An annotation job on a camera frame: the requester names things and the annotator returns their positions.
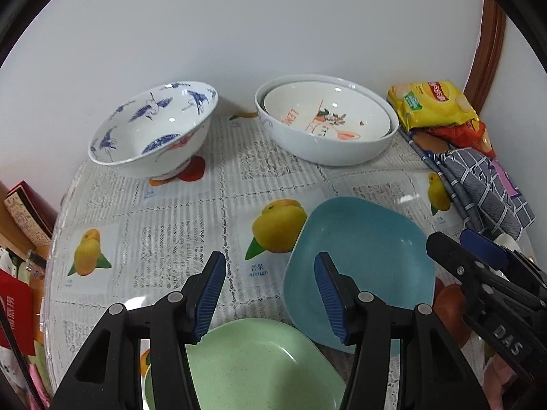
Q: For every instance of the person's right hand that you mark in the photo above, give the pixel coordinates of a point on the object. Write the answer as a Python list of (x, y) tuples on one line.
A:
[(498, 386)]

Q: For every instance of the patterned box with red lid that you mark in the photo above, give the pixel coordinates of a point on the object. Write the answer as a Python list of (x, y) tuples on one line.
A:
[(30, 213)]

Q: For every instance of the blue plate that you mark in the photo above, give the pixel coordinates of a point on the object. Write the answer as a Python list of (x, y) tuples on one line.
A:
[(371, 247)]

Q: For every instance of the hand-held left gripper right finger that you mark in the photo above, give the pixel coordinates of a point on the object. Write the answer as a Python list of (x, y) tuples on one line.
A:
[(331, 301)]

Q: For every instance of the green plate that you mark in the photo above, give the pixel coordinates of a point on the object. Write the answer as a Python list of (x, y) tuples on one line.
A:
[(256, 363)]

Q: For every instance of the plain white bowl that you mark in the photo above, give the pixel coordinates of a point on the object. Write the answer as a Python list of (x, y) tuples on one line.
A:
[(515, 242)]

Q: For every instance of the orange print white bowl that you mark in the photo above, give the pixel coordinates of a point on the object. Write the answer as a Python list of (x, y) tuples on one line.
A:
[(342, 106)]

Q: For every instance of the red paper packet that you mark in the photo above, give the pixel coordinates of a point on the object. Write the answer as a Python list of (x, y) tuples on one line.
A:
[(15, 311)]

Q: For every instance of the fruit-print lace tablecloth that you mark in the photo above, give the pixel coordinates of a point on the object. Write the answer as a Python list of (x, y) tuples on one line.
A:
[(183, 222)]

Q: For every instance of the brown wooden door frame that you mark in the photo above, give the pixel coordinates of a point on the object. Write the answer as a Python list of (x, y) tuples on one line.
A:
[(487, 51)]

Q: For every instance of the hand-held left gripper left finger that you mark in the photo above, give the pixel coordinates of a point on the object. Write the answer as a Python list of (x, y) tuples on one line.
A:
[(210, 297)]

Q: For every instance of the yellow snack packet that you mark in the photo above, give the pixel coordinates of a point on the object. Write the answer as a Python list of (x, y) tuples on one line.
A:
[(431, 102)]

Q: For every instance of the blue crane print bowl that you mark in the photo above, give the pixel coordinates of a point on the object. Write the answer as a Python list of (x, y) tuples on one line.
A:
[(162, 124)]

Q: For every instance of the large white scroll-pattern bowl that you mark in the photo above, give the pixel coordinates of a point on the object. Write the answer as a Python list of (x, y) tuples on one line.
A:
[(333, 149)]

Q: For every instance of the red snack packet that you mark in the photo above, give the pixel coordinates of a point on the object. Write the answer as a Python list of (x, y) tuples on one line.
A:
[(468, 134)]

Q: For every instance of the grey checked cloth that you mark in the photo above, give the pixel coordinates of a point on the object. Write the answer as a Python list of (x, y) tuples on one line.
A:
[(478, 183)]

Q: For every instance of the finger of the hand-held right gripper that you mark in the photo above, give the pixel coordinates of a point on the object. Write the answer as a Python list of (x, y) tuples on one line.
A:
[(485, 247), (457, 260)]

